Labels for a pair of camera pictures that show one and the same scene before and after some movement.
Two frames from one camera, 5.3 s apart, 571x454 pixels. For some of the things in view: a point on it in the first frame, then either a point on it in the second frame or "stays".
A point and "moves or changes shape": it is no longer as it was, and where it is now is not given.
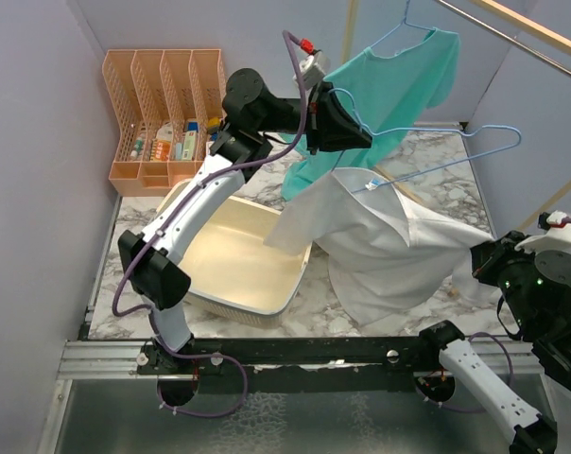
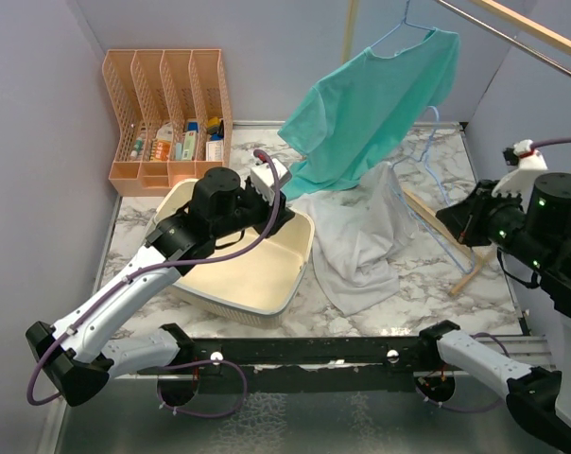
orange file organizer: [172, 104] stays
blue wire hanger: [429, 130] to [432, 175]
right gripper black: [487, 253] to [463, 213]
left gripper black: [327, 127] to [284, 215]
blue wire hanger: [404, 22] stays
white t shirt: [389, 253] moves or changes shape
